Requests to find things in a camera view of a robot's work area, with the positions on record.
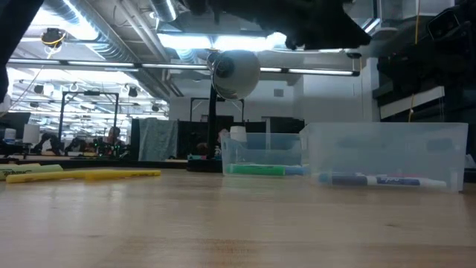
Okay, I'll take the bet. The round black ceiling device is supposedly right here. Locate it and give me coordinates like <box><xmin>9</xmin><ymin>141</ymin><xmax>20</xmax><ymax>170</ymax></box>
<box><xmin>40</xmin><ymin>28</ymin><xmax>68</xmax><ymax>49</ymax></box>

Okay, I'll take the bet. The thin yellow marker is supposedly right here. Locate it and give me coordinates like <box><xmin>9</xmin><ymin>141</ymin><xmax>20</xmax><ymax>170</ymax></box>
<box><xmin>84</xmin><ymin>169</ymin><xmax>162</xmax><ymax>182</ymax></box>
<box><xmin>5</xmin><ymin>170</ymin><xmax>89</xmax><ymax>185</ymax></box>

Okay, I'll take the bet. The black metal rack frame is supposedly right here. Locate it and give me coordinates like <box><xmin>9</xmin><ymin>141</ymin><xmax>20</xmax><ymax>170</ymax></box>
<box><xmin>58</xmin><ymin>91</ymin><xmax>120</xmax><ymax>152</ymax></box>

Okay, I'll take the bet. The grey fabric partition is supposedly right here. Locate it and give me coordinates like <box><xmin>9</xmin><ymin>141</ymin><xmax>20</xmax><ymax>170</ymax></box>
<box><xmin>138</xmin><ymin>118</ymin><xmax>180</xmax><ymax>162</ymax></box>

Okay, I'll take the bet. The white ceiling device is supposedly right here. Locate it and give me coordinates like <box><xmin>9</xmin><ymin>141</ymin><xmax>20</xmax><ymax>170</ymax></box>
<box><xmin>367</xmin><ymin>25</ymin><xmax>399</xmax><ymax>42</ymax></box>

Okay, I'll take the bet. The black office partition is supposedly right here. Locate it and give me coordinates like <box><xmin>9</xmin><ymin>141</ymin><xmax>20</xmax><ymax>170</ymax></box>
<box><xmin>177</xmin><ymin>115</ymin><xmax>306</xmax><ymax>161</ymax></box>

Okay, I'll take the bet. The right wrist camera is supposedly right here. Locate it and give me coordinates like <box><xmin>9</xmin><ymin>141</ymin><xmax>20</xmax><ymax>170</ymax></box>
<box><xmin>426</xmin><ymin>7</ymin><xmax>463</xmax><ymax>42</ymax></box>

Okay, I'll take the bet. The black gooseneck desk lamp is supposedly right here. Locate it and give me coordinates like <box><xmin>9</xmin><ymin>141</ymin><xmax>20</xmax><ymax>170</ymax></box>
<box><xmin>185</xmin><ymin>48</ymin><xmax>262</xmax><ymax>173</ymax></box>

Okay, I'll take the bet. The clear plastic bin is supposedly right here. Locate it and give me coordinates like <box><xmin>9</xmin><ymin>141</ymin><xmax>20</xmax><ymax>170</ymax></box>
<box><xmin>220</xmin><ymin>132</ymin><xmax>306</xmax><ymax>177</ymax></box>
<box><xmin>299</xmin><ymin>121</ymin><xmax>469</xmax><ymax>193</ymax></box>

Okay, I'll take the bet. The silver air duct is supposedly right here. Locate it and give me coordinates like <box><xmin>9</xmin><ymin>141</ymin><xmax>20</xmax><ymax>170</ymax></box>
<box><xmin>150</xmin><ymin>0</ymin><xmax>179</xmax><ymax>22</ymax></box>

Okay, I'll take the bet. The person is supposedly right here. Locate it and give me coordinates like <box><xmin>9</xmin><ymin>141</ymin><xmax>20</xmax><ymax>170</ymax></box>
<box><xmin>106</xmin><ymin>125</ymin><xmax>123</xmax><ymax>147</ymax></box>

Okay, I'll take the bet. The long LED light bar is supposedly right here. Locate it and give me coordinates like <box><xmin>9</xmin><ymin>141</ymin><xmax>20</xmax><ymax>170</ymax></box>
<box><xmin>7</xmin><ymin>58</ymin><xmax>361</xmax><ymax>77</ymax></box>

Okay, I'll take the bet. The white box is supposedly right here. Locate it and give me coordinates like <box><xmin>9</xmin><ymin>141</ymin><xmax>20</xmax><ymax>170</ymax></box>
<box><xmin>22</xmin><ymin>123</ymin><xmax>41</xmax><ymax>144</ymax></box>

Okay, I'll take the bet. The small white container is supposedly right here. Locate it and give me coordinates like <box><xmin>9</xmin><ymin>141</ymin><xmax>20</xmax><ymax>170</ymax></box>
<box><xmin>229</xmin><ymin>125</ymin><xmax>248</xmax><ymax>144</ymax></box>

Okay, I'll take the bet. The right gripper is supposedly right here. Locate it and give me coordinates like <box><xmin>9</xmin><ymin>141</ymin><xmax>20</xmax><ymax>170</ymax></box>
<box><xmin>377</xmin><ymin>22</ymin><xmax>476</xmax><ymax>93</ymax></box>

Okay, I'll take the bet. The black computer monitor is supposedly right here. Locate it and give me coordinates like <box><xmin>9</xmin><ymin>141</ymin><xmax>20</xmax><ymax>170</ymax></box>
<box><xmin>0</xmin><ymin>111</ymin><xmax>33</xmax><ymax>130</ymax></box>

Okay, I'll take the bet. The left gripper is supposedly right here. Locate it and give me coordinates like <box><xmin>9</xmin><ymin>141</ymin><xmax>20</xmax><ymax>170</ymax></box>
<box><xmin>185</xmin><ymin>0</ymin><xmax>373</xmax><ymax>51</ymax></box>

